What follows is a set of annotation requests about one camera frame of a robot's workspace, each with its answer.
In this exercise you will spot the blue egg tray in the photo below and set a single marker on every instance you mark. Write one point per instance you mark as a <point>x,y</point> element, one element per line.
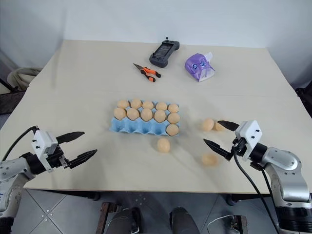
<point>136,129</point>

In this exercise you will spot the black table foot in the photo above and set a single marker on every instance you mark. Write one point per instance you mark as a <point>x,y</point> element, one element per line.
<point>230,199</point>
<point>96,196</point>

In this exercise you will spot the orange and black pliers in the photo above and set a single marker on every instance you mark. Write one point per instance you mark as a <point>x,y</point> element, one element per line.
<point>150,73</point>

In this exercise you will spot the dark rounded shape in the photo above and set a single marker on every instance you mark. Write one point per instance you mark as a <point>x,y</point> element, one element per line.
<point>182,220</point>
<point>124,221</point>

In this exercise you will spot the purple tissue pack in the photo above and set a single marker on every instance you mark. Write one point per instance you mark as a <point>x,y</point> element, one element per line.
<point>195,64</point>

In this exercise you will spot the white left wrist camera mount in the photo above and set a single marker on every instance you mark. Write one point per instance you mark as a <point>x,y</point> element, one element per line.
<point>42,143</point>

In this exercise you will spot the dark grey remote controller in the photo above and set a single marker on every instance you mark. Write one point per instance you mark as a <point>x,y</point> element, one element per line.
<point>163,52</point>

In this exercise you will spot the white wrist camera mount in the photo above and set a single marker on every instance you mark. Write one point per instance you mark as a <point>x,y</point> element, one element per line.
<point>42,143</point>
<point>249,132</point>

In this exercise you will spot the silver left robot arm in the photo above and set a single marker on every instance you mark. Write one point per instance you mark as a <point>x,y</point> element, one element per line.
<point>14,168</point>

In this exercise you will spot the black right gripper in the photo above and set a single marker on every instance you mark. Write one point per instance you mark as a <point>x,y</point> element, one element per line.
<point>239,147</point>

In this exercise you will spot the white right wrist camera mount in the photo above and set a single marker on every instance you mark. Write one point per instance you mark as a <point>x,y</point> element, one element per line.
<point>249,132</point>

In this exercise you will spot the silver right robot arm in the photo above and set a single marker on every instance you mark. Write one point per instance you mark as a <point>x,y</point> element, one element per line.
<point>285,165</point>

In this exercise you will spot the tan egg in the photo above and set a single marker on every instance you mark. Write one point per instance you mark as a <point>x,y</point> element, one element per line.
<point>160,116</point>
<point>161,106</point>
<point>173,108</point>
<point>209,159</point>
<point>146,115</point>
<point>173,118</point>
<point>119,113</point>
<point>172,130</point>
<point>219,127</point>
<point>163,145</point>
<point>133,114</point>
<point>148,105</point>
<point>123,104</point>
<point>136,103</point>
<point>208,124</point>

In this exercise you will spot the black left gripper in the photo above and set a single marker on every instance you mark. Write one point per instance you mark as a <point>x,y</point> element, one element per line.
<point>56,158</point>

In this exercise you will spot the brown wooden frame piece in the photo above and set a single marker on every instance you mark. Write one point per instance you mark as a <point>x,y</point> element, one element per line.
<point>103,217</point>
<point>240,224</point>

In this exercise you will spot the black stand leg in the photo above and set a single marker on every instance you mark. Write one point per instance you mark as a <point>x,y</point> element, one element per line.
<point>8,85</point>

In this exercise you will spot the beige cloth bag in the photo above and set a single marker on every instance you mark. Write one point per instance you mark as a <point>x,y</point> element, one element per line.
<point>23,78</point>

